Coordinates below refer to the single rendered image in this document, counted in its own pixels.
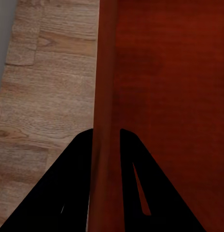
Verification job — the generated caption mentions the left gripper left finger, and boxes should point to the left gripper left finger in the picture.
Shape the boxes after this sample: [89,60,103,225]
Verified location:
[0,129,93,232]

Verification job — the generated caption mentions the storage box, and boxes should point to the storage box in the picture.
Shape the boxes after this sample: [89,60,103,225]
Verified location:
[88,0,224,232]

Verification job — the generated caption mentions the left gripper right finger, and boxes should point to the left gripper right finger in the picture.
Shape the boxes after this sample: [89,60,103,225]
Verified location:
[120,129,206,232]

